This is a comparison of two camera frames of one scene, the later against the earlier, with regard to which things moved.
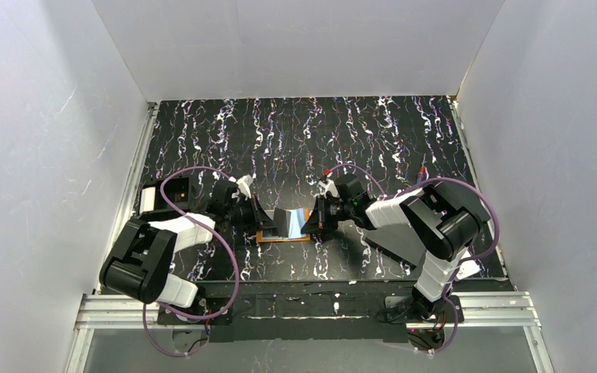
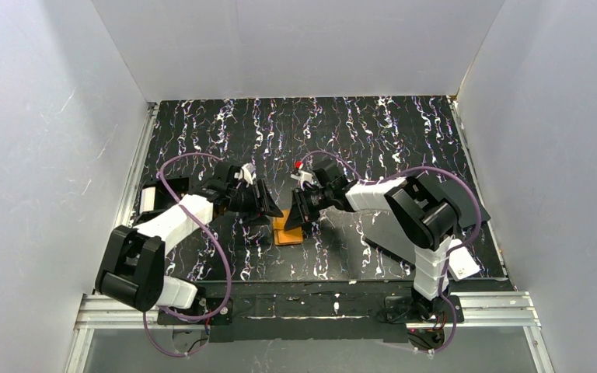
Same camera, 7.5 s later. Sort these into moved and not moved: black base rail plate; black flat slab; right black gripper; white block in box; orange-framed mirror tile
Moved: right black gripper; orange-framed mirror tile
Not moved: black flat slab; black base rail plate; white block in box
